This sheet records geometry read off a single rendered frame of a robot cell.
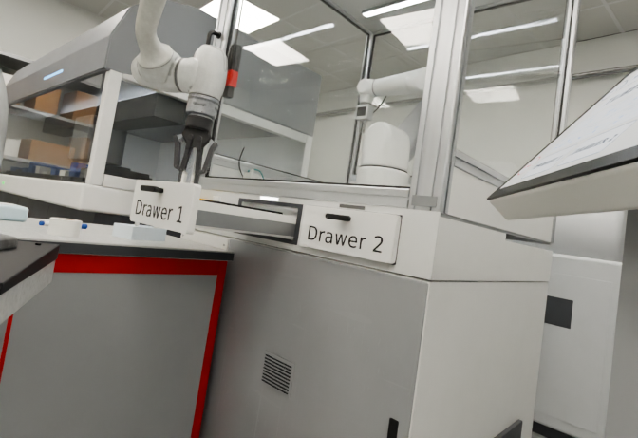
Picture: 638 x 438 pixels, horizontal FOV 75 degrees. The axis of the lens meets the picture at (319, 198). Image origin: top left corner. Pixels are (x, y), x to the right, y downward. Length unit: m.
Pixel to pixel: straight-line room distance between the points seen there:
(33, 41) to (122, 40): 3.45
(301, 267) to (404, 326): 0.34
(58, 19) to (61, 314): 4.55
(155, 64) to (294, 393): 0.98
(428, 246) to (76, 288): 0.82
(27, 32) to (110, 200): 3.67
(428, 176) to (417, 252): 0.17
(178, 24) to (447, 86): 1.40
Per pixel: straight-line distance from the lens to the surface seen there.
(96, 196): 1.87
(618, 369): 0.60
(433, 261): 0.92
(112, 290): 1.19
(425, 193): 0.94
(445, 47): 1.03
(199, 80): 1.29
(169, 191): 1.04
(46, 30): 5.42
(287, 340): 1.19
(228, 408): 1.41
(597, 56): 4.40
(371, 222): 0.98
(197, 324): 1.34
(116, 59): 1.93
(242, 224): 1.05
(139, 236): 1.32
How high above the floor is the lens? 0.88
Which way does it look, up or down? 4 degrees up
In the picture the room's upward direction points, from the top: 9 degrees clockwise
